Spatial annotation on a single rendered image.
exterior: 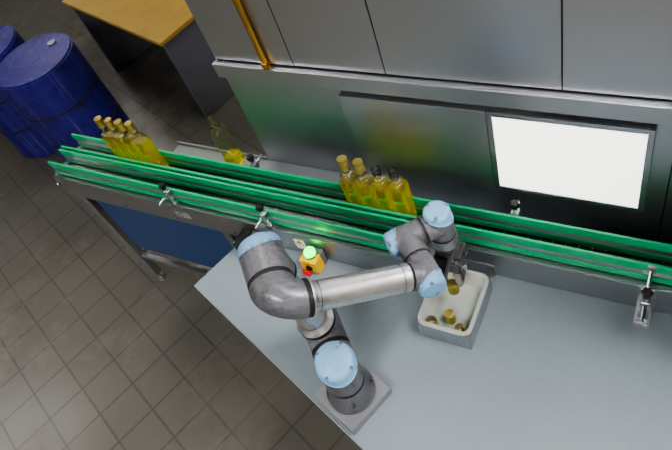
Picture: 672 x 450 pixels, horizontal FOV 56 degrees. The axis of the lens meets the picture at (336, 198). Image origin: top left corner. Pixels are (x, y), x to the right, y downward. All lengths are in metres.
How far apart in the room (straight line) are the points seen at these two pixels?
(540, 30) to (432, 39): 0.29
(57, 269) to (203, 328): 1.16
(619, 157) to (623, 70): 0.28
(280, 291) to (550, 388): 0.88
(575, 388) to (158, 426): 1.95
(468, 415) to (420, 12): 1.14
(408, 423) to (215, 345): 1.49
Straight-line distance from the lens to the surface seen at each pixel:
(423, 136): 1.97
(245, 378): 3.08
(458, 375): 2.00
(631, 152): 1.82
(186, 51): 4.10
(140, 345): 3.46
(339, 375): 1.79
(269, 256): 1.52
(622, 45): 1.61
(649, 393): 1.99
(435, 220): 1.65
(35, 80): 4.08
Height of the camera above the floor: 2.58
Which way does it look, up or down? 48 degrees down
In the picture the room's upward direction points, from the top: 24 degrees counter-clockwise
